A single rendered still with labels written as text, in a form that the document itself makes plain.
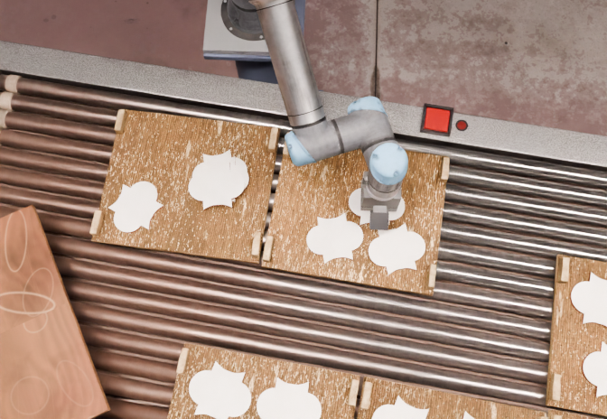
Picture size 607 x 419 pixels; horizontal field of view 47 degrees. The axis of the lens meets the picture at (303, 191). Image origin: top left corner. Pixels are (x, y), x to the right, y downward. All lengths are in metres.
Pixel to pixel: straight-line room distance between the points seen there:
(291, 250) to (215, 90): 0.48
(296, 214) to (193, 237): 0.25
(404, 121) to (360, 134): 0.39
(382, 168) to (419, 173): 0.36
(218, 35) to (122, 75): 0.28
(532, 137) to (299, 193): 0.61
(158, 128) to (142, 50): 1.23
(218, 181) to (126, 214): 0.24
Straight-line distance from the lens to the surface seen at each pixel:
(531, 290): 1.77
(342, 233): 1.69
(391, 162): 1.41
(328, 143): 1.45
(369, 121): 1.46
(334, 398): 1.65
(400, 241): 1.70
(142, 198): 1.76
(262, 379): 1.65
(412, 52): 2.97
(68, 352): 1.64
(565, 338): 1.75
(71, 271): 1.79
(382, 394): 1.65
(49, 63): 2.01
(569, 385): 1.75
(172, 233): 1.73
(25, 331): 1.67
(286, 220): 1.71
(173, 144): 1.80
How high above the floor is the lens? 2.58
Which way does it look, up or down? 73 degrees down
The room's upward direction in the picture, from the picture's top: 3 degrees counter-clockwise
